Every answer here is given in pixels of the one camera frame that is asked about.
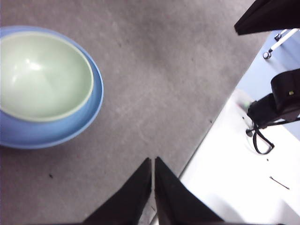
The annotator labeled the thin black stick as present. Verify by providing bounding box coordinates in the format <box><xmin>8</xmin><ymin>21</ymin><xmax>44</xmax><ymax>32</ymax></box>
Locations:
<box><xmin>269</xmin><ymin>175</ymin><xmax>290</xmax><ymax>190</ymax></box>

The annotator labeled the white stand leg with caster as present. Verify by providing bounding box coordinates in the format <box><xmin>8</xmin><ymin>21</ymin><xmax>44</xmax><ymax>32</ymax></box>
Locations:
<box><xmin>262</xmin><ymin>28</ymin><xmax>300</xmax><ymax>59</ymax></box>

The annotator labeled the green ribbed bowl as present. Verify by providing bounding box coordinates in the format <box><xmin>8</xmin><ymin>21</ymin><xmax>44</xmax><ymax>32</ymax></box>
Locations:
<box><xmin>0</xmin><ymin>31</ymin><xmax>94</xmax><ymax>123</ymax></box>

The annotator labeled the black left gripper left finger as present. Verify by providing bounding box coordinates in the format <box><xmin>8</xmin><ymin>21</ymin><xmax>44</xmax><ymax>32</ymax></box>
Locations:
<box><xmin>82</xmin><ymin>157</ymin><xmax>153</xmax><ymax>225</ymax></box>

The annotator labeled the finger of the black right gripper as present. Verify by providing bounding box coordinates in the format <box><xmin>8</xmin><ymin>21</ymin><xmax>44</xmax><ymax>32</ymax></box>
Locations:
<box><xmin>234</xmin><ymin>0</ymin><xmax>300</xmax><ymax>36</ymax></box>

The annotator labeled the black flat strap loop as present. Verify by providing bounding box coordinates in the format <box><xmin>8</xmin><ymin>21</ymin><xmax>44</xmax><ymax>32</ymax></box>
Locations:
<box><xmin>245</xmin><ymin>121</ymin><xmax>275</xmax><ymax>155</ymax></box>

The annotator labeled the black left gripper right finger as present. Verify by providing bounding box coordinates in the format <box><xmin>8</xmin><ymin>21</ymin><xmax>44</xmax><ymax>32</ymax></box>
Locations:
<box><xmin>154</xmin><ymin>156</ymin><xmax>227</xmax><ymax>225</ymax></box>

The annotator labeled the blue round plate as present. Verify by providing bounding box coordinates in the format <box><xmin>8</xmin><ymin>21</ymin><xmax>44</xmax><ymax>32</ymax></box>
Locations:
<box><xmin>0</xmin><ymin>25</ymin><xmax>105</xmax><ymax>150</ymax></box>

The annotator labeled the white robot mounting platform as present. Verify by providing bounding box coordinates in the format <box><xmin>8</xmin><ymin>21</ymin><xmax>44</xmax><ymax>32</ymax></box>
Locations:
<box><xmin>179</xmin><ymin>89</ymin><xmax>300</xmax><ymax>225</ymax></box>

